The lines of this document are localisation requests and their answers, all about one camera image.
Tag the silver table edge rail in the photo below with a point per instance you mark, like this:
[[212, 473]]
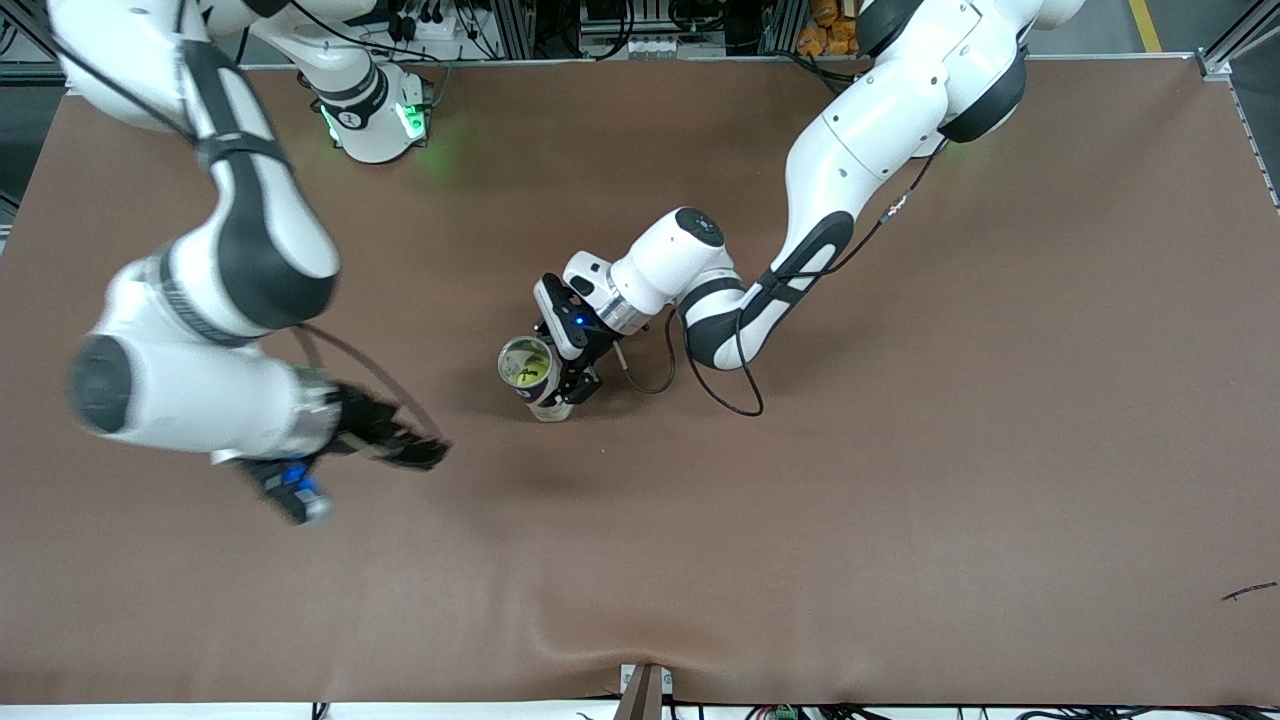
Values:
[[600, 62], [1255, 140]]

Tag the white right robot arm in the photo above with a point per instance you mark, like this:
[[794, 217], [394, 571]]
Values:
[[250, 230]]

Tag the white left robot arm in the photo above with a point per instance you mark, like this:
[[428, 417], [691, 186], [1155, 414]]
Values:
[[860, 150]]

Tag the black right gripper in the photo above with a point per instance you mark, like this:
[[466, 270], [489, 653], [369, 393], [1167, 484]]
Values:
[[363, 420]]

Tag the white power strip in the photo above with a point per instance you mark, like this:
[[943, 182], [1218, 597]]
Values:
[[440, 30]]

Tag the brown table mat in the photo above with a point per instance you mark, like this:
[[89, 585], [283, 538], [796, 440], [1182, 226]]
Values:
[[700, 550]]

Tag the pile of orange objects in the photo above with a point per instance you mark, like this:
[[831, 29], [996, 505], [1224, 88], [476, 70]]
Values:
[[825, 30]]

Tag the aluminium frame profile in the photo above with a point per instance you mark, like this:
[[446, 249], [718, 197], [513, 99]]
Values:
[[1215, 65], [25, 72]]

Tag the white terminal block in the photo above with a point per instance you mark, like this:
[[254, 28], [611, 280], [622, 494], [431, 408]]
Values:
[[655, 46]]

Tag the small black strip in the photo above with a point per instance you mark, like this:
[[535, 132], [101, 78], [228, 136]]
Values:
[[1250, 591]]

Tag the clear tennis ball can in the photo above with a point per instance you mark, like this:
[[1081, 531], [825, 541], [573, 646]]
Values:
[[545, 395]]

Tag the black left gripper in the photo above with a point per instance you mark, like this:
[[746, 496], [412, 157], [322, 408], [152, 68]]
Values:
[[592, 347]]

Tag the brown mounting bracket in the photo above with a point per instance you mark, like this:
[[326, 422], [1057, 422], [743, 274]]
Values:
[[643, 692]]

